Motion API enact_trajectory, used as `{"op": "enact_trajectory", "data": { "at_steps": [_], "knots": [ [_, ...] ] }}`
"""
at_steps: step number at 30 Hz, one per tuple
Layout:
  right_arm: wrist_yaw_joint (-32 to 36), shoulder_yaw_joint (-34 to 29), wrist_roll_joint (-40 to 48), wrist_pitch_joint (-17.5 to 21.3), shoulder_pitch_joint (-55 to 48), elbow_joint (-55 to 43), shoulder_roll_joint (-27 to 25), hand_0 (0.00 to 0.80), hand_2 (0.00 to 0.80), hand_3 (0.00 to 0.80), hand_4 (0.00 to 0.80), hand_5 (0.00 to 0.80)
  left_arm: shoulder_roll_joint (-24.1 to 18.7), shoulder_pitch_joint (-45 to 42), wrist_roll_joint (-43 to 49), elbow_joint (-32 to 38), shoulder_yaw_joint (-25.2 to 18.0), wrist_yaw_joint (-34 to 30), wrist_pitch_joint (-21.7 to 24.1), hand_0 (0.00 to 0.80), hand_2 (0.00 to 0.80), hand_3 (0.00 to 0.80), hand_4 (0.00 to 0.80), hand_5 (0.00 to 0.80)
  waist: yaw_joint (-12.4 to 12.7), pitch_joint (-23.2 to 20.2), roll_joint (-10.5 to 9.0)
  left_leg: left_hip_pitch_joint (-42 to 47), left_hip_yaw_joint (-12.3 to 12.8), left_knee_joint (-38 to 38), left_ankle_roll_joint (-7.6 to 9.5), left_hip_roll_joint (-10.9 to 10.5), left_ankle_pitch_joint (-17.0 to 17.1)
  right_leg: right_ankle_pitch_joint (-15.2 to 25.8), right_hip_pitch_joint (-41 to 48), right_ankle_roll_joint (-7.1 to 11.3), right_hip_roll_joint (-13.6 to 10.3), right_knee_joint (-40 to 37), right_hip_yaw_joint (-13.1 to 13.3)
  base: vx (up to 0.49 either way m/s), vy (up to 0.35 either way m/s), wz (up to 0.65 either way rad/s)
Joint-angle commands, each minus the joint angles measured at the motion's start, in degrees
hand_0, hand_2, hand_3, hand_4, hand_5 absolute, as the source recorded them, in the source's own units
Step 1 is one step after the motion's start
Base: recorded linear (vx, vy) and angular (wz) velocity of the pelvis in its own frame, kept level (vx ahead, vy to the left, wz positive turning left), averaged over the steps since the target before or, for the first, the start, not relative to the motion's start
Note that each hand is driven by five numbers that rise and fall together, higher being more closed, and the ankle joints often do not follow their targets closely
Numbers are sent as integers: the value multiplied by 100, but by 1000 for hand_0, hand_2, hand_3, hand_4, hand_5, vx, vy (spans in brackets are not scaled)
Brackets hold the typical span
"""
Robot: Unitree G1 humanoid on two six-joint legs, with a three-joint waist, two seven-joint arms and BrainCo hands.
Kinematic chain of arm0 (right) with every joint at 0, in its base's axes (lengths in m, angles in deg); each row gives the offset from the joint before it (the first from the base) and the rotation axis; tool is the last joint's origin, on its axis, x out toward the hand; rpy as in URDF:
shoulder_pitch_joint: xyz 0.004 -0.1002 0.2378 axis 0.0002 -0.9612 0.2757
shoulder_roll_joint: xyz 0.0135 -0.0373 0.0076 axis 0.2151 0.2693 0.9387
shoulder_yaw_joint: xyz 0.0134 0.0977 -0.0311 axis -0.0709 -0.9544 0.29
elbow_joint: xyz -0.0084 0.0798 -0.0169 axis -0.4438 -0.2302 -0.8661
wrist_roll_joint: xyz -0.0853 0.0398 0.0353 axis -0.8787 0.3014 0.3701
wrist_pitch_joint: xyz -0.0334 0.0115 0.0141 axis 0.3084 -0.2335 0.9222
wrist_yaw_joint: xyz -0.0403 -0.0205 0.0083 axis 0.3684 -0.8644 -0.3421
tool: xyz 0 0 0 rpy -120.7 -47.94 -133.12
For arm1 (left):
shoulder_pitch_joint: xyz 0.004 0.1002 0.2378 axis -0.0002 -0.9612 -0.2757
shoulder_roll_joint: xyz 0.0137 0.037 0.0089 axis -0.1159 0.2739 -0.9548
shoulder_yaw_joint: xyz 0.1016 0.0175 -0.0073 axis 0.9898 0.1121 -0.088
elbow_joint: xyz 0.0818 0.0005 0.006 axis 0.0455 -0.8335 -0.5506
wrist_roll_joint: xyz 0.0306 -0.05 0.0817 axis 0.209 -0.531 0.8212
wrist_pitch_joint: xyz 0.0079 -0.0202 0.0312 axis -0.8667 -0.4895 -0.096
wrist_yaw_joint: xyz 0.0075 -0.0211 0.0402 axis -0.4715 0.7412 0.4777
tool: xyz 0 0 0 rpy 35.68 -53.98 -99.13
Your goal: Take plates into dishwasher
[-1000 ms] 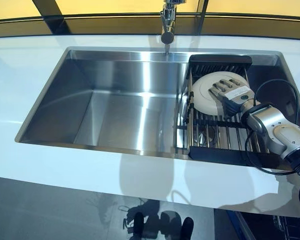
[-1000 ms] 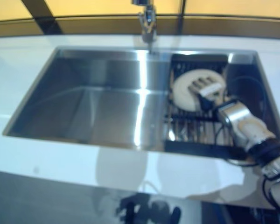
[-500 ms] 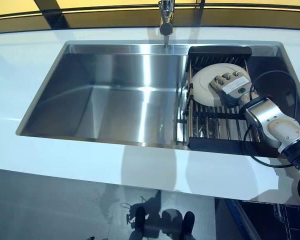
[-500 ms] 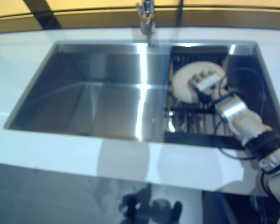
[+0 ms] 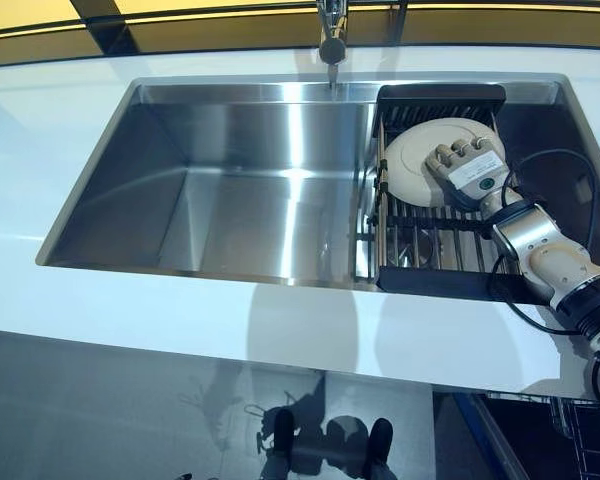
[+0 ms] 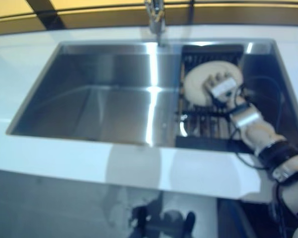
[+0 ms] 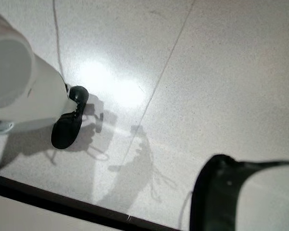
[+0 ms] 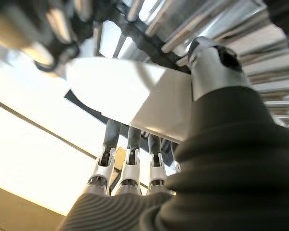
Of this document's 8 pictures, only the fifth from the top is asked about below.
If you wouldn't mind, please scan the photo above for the robot right foot black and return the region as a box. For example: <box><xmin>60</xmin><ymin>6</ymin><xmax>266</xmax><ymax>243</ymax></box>
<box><xmin>365</xmin><ymin>417</ymin><xmax>396</xmax><ymax>469</ymax></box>

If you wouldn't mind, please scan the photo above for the dark dishwasher door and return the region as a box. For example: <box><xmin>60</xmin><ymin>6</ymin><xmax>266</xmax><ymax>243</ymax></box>
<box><xmin>431</xmin><ymin>388</ymin><xmax>600</xmax><ymax>480</ymax></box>

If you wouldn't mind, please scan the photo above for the cream ceramic plate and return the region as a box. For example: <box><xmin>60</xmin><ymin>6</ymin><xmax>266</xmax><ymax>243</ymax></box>
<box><xmin>383</xmin><ymin>116</ymin><xmax>508</xmax><ymax>208</ymax></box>

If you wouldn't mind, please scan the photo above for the robot right hand beige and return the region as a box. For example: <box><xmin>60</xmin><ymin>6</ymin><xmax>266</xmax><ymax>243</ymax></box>
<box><xmin>422</xmin><ymin>136</ymin><xmax>524</xmax><ymax>212</ymax></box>

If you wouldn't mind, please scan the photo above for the black sink drying rack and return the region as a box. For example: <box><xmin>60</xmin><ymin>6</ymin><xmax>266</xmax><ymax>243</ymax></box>
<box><xmin>351</xmin><ymin>83</ymin><xmax>532</xmax><ymax>305</ymax></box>

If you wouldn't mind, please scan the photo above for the stainless steel sink basin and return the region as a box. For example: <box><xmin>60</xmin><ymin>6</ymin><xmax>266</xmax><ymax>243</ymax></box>
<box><xmin>34</xmin><ymin>73</ymin><xmax>600</xmax><ymax>307</ymax></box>

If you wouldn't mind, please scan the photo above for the narrow white cabinet door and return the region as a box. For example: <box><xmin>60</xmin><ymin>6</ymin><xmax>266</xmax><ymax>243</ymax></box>
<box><xmin>323</xmin><ymin>368</ymin><xmax>437</xmax><ymax>480</ymax></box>

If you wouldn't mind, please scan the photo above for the black tined dishwasher rack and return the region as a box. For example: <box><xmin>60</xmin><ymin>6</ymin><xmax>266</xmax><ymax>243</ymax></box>
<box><xmin>548</xmin><ymin>393</ymin><xmax>600</xmax><ymax>480</ymax></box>

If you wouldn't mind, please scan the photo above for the chrome gooseneck kitchen faucet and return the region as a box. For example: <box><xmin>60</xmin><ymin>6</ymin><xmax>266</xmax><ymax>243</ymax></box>
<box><xmin>315</xmin><ymin>0</ymin><xmax>351</xmax><ymax>92</ymax></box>

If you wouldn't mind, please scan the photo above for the wide white cabinet door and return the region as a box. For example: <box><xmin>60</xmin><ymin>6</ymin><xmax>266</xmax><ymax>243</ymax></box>
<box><xmin>0</xmin><ymin>328</ymin><xmax>329</xmax><ymax>480</ymax></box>

